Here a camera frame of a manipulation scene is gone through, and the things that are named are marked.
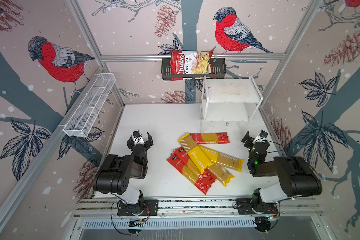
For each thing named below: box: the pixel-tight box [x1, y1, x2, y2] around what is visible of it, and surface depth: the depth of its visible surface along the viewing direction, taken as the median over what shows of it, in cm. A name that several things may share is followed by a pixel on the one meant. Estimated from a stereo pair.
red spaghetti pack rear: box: [189, 132, 230, 145], surface depth 100 cm
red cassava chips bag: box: [170, 50, 216, 81], surface depth 89 cm
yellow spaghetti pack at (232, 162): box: [199, 145, 244, 173], surface depth 90 cm
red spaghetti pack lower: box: [167, 153, 212, 195], surface depth 83 cm
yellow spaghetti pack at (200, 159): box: [178, 133, 214, 174], surface depth 89 cm
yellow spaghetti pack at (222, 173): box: [208, 163, 235, 187], surface depth 85 cm
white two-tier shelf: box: [200, 75, 264, 134], surface depth 85 cm
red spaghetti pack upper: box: [173, 147, 218, 183], surface depth 85 cm
